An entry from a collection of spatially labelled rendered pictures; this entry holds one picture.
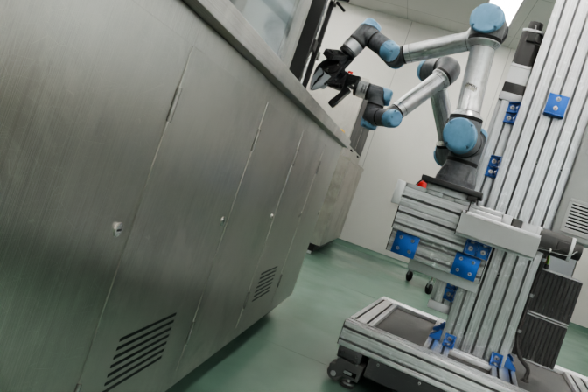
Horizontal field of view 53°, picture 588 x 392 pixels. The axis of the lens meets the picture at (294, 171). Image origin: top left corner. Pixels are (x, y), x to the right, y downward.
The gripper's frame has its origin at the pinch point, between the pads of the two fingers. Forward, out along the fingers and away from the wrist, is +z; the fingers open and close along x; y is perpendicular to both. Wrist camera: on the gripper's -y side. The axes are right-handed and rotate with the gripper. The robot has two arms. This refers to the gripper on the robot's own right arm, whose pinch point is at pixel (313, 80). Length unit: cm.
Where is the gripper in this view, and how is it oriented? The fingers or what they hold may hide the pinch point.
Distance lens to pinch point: 266.1
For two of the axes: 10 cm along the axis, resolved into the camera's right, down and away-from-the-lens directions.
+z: -9.3, -3.2, 2.0
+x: -1.9, -0.6, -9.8
